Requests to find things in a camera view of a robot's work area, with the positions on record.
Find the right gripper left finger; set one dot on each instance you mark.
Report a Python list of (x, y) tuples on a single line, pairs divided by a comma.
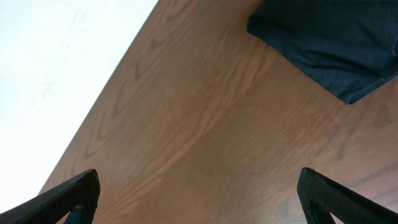
[(75, 199)]

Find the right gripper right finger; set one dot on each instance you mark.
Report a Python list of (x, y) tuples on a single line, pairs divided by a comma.
[(322, 199)]

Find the navy blue t-shirt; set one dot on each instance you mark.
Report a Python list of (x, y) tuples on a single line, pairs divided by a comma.
[(347, 47)]

